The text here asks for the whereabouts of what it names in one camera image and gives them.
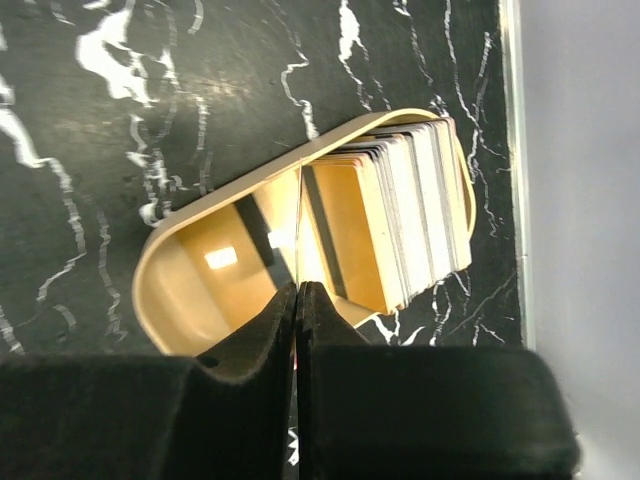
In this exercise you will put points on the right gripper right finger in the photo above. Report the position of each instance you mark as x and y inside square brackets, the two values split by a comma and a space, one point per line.
[417, 412]

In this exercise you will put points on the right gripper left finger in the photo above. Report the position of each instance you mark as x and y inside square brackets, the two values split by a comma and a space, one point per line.
[220, 415]

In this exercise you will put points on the wooden oval card tray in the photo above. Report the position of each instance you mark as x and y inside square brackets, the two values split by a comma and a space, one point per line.
[213, 265]

